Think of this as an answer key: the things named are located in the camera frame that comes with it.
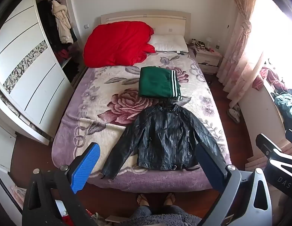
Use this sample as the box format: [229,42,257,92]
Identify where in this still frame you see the white nightstand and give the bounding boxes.
[194,44,223,75]

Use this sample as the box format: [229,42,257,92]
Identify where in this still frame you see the red duvet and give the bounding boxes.
[83,21,156,67]

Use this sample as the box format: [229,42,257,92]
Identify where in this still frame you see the person's left foot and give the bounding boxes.
[136,193,150,208]

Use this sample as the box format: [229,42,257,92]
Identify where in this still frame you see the pink patterned curtain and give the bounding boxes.
[216,0,270,107]

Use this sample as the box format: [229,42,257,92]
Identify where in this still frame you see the maroon clothes pile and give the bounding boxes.
[253,65,288,90]

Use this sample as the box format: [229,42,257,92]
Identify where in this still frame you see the person's foot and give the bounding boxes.
[136,193,150,208]
[163,192,176,207]

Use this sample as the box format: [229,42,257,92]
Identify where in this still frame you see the bed with beige headboard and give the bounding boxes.
[52,9,232,191]

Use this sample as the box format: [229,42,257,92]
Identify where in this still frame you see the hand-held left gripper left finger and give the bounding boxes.
[22,142,101,226]

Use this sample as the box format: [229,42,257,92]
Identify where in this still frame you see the teal clothes pile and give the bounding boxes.
[274,91,292,117]

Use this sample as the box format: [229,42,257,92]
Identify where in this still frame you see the white wardrobe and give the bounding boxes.
[0,0,89,219]

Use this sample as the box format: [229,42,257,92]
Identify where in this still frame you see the person's right foot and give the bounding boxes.
[163,192,176,207]

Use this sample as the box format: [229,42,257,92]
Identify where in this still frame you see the red clothes in wardrobe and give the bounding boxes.
[55,49,71,61]

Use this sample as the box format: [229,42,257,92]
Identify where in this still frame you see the cream hanging coat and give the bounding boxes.
[51,0,74,45]

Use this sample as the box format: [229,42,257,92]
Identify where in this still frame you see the folded green striped garment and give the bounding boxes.
[138,66,183,101]

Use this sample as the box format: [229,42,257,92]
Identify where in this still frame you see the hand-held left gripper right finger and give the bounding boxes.
[195,142,274,226]

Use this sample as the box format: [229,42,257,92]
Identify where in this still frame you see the white pillow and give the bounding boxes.
[148,34,189,53]

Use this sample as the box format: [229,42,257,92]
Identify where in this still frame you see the person's legs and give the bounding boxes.
[120,205,203,226]

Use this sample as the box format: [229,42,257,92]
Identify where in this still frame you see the black leather jacket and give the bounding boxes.
[101,104,228,179]

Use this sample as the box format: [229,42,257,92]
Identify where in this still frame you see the dark hanging clothes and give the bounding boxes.
[38,0,63,50]

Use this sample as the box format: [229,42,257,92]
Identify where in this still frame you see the pair of white slippers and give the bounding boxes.
[227,105,242,124]

